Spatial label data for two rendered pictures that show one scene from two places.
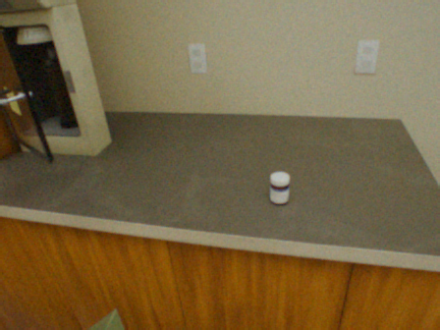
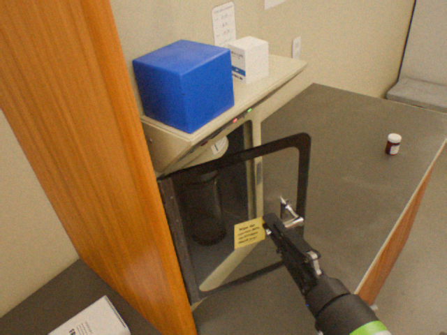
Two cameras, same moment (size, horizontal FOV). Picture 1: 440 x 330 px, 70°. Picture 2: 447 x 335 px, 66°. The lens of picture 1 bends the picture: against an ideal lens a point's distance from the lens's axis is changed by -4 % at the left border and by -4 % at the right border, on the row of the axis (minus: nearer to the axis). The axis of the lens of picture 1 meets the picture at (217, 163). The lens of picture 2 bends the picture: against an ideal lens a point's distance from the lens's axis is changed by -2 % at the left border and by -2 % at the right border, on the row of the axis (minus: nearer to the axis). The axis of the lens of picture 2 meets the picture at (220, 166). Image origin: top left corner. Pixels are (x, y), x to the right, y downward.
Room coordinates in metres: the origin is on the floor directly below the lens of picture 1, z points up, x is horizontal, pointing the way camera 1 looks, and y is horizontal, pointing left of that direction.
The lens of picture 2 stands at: (0.74, 1.09, 1.76)
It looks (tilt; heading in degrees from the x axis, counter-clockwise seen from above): 37 degrees down; 298
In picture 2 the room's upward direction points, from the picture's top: 7 degrees counter-clockwise
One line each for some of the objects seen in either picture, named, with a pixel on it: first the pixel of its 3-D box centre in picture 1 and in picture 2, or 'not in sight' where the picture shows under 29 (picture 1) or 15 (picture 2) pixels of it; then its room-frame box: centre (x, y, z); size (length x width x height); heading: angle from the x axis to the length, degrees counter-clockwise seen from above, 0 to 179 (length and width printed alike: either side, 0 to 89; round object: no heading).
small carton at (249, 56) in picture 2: not in sight; (248, 59); (0.95, 0.54, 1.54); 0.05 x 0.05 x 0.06; 59
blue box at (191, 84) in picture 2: not in sight; (185, 84); (0.99, 0.68, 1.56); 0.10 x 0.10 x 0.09; 73
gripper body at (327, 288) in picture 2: not in sight; (319, 287); (0.77, 0.71, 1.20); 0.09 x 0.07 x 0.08; 136
